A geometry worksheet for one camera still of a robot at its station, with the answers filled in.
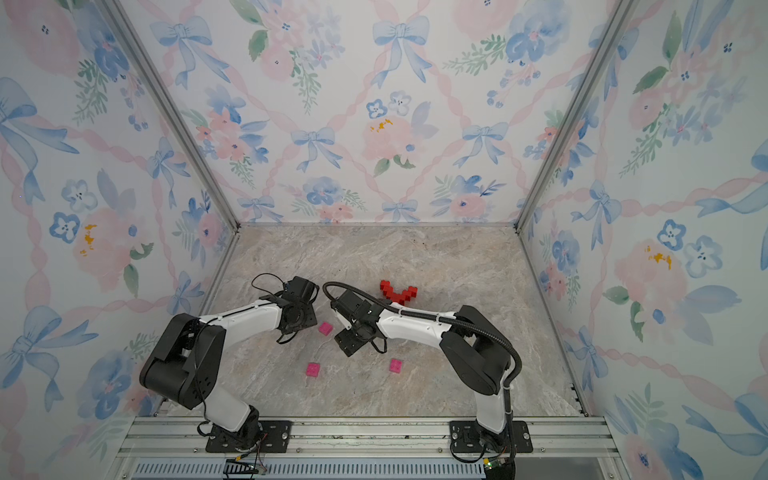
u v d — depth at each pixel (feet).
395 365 2.77
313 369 2.76
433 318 1.73
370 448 2.42
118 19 2.27
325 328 3.01
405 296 3.20
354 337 2.46
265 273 2.66
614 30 2.32
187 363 1.50
